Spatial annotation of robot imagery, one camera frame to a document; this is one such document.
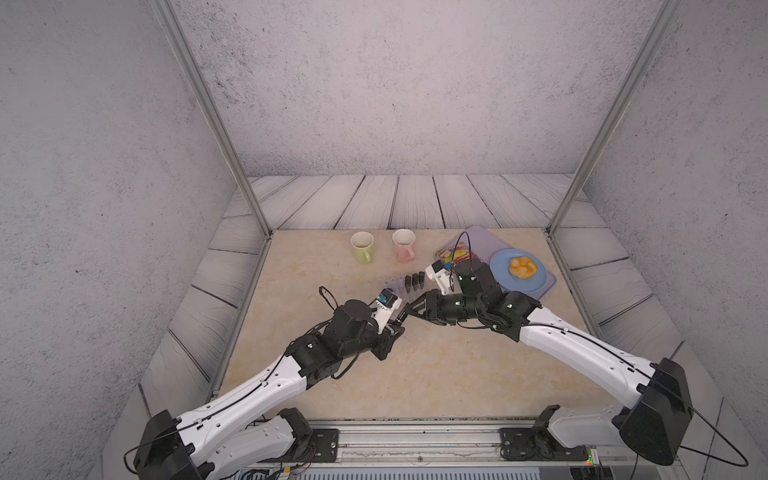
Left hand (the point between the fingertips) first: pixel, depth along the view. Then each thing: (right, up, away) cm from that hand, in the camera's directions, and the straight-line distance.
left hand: (404, 330), depth 73 cm
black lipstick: (+4, +9, +26) cm, 28 cm away
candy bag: (+21, +19, +38) cm, 47 cm away
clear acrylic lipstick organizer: (-3, +9, +21) cm, 23 cm away
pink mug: (+1, +22, +32) cm, 38 cm away
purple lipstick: (0, +9, +24) cm, 25 cm away
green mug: (-14, +22, +34) cm, 43 cm away
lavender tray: (+34, +23, +46) cm, 62 cm away
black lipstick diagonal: (+2, +9, +24) cm, 26 cm away
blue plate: (+36, +13, +36) cm, 52 cm away
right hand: (+1, +5, -2) cm, 5 cm away
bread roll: (+42, +14, +32) cm, 55 cm away
